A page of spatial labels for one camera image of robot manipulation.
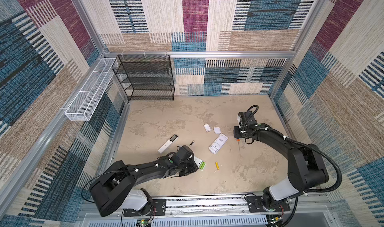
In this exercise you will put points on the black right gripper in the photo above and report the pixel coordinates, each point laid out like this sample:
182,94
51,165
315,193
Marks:
240,132

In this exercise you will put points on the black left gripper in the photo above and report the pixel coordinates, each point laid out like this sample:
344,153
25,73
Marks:
190,165

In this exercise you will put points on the green battery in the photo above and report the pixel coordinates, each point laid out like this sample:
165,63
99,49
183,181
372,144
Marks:
202,165

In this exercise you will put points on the white battery cover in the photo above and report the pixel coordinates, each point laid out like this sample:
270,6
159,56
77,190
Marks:
207,128
217,130

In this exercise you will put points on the white remote control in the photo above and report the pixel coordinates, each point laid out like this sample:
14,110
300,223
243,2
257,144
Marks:
218,143
198,161

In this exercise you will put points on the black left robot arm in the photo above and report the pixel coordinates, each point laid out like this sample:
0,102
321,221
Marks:
111,189

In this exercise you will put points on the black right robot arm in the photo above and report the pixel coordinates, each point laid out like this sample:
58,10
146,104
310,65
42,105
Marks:
306,167

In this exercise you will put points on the slim white remote black screen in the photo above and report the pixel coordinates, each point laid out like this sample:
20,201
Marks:
166,145

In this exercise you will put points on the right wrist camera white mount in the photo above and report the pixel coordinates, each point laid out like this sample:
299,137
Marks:
240,120

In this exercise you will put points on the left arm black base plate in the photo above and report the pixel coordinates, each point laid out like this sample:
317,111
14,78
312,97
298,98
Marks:
155,207

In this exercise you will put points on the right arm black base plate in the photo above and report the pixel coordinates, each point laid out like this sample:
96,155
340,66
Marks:
262,204

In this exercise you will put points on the black wire mesh shelf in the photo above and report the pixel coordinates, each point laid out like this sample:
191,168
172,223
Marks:
145,77

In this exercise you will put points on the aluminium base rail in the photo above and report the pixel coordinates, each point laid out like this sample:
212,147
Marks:
231,210

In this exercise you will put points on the white wire mesh basket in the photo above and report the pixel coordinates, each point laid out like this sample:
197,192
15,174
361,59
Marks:
90,94

